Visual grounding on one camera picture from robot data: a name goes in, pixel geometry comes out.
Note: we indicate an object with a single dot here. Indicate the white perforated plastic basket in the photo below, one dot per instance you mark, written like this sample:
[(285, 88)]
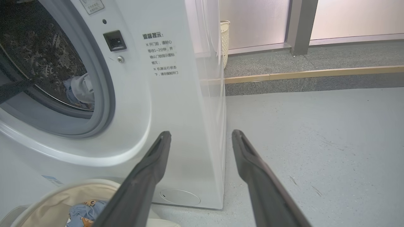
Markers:
[(225, 41)]

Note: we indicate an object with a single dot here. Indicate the grey window frame post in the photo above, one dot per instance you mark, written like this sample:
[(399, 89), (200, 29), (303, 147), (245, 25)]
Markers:
[(301, 25)]

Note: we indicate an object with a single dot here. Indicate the round white filter cover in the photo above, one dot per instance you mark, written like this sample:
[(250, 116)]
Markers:
[(180, 197)]

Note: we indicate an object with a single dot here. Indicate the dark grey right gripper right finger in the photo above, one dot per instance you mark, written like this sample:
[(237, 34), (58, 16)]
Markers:
[(265, 189)]

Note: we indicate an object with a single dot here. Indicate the blue denim printed garment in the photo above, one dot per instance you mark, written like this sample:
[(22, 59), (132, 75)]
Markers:
[(85, 212)]

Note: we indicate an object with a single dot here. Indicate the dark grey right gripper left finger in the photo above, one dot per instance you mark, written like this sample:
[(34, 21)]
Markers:
[(139, 189)]

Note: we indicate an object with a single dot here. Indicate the white washing machine body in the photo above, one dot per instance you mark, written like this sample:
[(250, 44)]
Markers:
[(176, 119)]

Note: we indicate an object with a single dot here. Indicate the grey rubber door gasket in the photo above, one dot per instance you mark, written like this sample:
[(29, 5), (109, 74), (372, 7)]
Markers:
[(105, 94)]

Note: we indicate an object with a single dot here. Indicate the white warning sticker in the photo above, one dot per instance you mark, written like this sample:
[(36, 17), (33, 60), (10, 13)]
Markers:
[(92, 5)]

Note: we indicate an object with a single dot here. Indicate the cream fabric laundry basket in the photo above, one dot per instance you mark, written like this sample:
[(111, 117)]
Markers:
[(50, 205)]

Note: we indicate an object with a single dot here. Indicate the black door lock socket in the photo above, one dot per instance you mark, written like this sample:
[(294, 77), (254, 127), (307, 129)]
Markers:
[(115, 40)]

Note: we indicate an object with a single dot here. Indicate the wooden step edge strip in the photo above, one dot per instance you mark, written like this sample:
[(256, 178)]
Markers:
[(315, 74)]

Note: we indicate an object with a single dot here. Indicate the blue white energy label sticker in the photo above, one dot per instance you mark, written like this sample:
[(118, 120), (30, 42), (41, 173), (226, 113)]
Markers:
[(52, 180)]

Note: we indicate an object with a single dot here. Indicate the perforated steel washer drum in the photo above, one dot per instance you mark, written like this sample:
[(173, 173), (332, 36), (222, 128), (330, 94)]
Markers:
[(41, 47)]

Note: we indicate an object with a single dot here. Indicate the light blue shirt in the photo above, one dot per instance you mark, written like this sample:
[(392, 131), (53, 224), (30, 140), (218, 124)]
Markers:
[(80, 91)]

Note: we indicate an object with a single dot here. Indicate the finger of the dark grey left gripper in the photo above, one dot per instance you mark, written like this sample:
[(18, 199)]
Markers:
[(12, 90)]

